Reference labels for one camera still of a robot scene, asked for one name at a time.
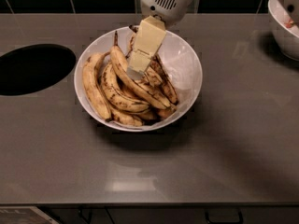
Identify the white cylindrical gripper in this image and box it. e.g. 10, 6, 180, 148
127, 0, 192, 80

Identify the white paper liner in bowl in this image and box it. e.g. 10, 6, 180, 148
150, 36, 203, 130

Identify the white ceramic bowl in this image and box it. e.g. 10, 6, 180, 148
74, 27, 203, 132

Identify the dark brown overripe banana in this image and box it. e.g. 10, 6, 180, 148
127, 25, 179, 105

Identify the upper spotted yellow banana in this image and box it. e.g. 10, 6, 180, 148
126, 32, 163, 87

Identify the spotted yellow banana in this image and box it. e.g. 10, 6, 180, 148
126, 32, 163, 87
82, 52, 112, 121

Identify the curved spotted middle banana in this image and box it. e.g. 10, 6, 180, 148
101, 63, 150, 113

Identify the leftmost spotted yellow banana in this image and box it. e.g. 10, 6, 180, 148
82, 52, 112, 121

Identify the bottom yellow banana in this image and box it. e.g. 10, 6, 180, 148
109, 105, 143, 127

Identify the white bowl at right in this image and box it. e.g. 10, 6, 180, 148
268, 0, 299, 61

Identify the printed paper at bottom left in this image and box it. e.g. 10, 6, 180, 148
0, 206, 59, 224

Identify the black drawer handle right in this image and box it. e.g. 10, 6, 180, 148
205, 209, 244, 224

